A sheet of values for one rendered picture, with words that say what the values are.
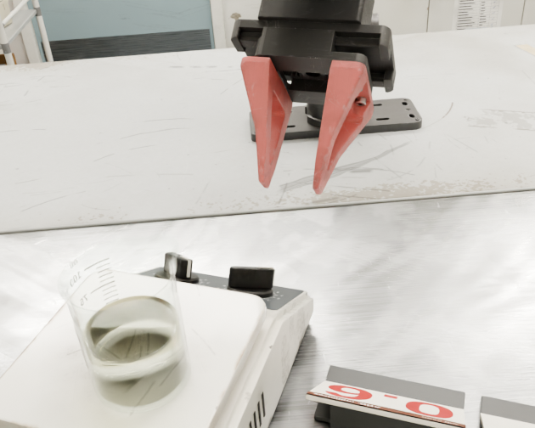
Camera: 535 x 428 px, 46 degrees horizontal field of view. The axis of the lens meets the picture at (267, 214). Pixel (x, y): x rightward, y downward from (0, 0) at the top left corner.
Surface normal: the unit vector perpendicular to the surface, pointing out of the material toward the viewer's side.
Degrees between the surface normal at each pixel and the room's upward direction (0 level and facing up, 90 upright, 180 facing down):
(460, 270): 0
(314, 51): 41
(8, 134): 0
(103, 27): 90
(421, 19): 90
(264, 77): 62
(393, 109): 0
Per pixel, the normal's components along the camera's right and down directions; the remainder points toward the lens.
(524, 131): -0.06, -0.83
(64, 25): 0.06, 0.55
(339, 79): -0.30, 0.10
